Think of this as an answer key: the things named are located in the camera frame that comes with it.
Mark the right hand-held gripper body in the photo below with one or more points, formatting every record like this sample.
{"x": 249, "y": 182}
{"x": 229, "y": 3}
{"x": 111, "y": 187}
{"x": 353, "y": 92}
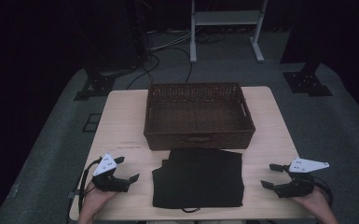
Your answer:
{"x": 295, "y": 188}

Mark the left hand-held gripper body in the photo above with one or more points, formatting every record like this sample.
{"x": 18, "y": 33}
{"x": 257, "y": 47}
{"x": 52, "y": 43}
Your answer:
{"x": 108, "y": 183}

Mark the black cloth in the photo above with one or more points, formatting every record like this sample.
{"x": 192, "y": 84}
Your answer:
{"x": 199, "y": 180}

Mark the brown wicker basket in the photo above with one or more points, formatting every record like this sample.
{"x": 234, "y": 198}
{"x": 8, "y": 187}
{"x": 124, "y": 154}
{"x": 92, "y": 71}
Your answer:
{"x": 199, "y": 118}

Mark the person's left hand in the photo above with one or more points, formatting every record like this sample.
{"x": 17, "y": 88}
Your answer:
{"x": 98, "y": 197}

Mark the person's right hand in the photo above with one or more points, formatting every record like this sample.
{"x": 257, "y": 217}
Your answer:
{"x": 312, "y": 200}

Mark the black stand with flat base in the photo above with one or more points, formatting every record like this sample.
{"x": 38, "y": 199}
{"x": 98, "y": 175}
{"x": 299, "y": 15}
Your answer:
{"x": 96, "y": 84}
{"x": 306, "y": 81}

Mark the white metal stand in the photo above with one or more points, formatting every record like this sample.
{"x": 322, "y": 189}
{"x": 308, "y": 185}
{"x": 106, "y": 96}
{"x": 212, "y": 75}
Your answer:
{"x": 227, "y": 18}

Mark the black rectangular floor frame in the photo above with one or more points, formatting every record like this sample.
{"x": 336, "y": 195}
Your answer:
{"x": 91, "y": 122}

